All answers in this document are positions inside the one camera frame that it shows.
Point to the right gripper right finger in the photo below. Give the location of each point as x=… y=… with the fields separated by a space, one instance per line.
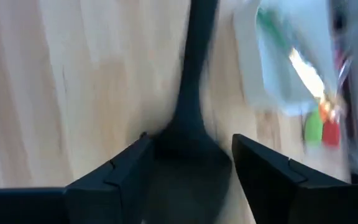
x=291 y=202

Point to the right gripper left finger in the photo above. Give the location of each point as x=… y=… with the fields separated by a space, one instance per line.
x=89 y=202

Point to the lime green spatula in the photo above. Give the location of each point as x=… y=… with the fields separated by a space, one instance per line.
x=313 y=129

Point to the red silicone spatula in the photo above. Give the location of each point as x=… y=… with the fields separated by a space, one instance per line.
x=331 y=135

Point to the orange silicone spatula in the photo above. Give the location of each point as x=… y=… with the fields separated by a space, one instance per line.
x=323 y=110

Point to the black solid spoon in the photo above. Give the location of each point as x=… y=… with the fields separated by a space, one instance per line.
x=194 y=93

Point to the white plastic bin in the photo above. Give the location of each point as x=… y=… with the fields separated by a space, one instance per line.
x=278 y=77

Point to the black aluminium table frame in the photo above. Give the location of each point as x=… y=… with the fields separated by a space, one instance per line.
x=350 y=124

